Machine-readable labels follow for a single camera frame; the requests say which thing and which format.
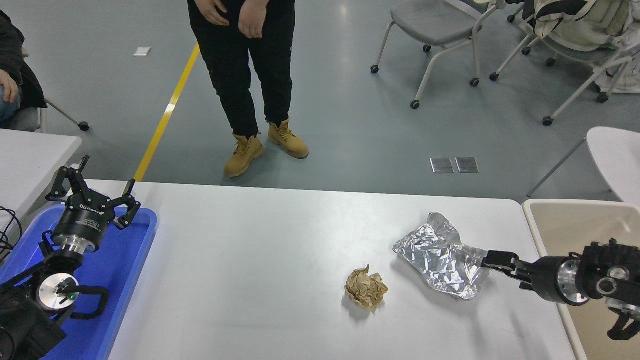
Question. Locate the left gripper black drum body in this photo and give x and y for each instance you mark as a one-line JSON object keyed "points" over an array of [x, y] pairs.
{"points": [[82, 220]]}

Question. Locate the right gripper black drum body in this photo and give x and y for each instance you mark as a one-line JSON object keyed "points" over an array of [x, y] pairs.
{"points": [[547, 280]]}

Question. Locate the silver foil tray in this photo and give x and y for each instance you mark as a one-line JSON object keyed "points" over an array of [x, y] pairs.
{"points": [[435, 255]]}

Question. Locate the tan paper ball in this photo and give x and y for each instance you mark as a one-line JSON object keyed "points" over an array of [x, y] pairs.
{"points": [[366, 289]]}

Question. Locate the seated person's hand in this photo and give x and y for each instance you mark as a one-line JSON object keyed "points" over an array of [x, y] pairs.
{"points": [[7, 87]]}

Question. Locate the standing person's right hand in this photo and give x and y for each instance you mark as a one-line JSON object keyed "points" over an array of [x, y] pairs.
{"points": [[214, 12]]}

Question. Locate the standing person's left hand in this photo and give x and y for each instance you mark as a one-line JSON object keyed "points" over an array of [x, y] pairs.
{"points": [[254, 20]]}

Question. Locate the white side table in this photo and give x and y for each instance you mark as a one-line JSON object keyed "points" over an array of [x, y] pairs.
{"points": [[30, 160]]}

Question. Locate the grey wheeled chair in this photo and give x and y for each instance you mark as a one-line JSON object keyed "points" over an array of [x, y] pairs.
{"points": [[83, 126]]}

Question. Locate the large pale plastic bin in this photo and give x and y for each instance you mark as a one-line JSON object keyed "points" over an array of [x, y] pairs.
{"points": [[565, 225]]}

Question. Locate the blue plastic tray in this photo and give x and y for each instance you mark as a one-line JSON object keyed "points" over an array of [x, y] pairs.
{"points": [[115, 290]]}

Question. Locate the yellow floor tape line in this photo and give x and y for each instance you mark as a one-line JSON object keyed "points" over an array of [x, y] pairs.
{"points": [[165, 117]]}

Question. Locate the metal floor plate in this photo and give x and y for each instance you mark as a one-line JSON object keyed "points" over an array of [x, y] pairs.
{"points": [[467, 165], [441, 165]]}

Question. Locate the seated person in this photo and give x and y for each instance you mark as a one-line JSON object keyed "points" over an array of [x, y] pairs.
{"points": [[22, 65]]}

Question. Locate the white rounded table with leg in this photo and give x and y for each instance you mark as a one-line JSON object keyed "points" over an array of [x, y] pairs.
{"points": [[615, 155]]}

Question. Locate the standing person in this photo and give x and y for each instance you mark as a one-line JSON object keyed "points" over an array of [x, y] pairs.
{"points": [[235, 75]]}

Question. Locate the white patterned cloth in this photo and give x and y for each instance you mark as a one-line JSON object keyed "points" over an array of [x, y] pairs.
{"points": [[625, 80]]}

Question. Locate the white-framed chair holding jacket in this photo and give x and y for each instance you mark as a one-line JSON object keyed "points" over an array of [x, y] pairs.
{"points": [[575, 47]]}

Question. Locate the cream jacket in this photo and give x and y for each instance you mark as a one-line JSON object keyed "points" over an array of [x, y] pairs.
{"points": [[575, 30]]}

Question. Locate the empty grey white-framed chair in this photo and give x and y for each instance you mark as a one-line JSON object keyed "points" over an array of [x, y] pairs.
{"points": [[430, 22]]}

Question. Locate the white chair frame with casters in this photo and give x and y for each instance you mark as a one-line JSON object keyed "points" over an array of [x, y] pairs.
{"points": [[511, 19]]}

